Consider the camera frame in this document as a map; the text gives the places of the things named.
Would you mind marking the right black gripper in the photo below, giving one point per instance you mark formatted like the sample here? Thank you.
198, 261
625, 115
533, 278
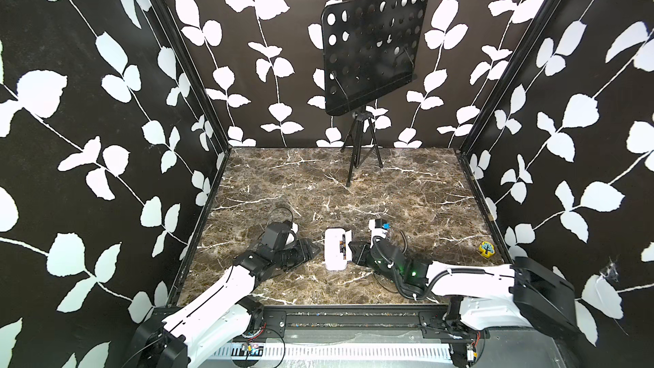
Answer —
363, 254

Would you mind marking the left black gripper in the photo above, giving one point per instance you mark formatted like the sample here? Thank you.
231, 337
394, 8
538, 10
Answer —
303, 252

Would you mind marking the white digital alarm clock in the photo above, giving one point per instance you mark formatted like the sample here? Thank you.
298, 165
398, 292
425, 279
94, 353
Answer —
337, 251

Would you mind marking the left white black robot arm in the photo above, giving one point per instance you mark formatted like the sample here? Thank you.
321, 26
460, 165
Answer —
188, 336

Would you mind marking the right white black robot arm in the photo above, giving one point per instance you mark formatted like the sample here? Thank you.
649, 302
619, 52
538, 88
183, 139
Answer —
519, 294

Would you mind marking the small yellow cap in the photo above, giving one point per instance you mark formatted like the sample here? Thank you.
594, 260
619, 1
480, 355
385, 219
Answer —
487, 249

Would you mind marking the black perforated music stand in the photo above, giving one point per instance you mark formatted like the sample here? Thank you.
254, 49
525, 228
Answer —
369, 50

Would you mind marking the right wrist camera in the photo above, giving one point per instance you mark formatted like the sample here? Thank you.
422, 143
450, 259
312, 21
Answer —
378, 228

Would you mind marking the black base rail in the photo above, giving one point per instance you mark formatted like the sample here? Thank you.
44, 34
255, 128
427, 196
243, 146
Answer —
434, 321

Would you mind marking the white slotted cable duct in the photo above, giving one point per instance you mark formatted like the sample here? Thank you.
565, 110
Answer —
430, 352

